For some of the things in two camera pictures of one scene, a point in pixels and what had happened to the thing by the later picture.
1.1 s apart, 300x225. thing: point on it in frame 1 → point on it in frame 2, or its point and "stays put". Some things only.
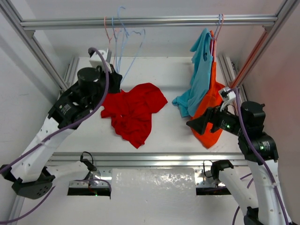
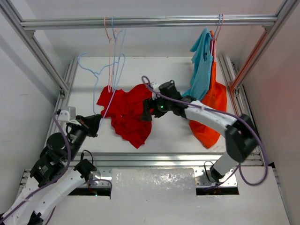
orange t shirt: (213, 100) stays put
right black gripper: (212, 116) → (150, 103)
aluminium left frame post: (15, 20) stays put
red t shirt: (131, 112) stays put
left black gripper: (115, 81) → (88, 125)
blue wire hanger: (121, 35) → (100, 71)
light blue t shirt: (187, 102) stays put
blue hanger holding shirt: (214, 34) stays put
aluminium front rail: (94, 160) stays put
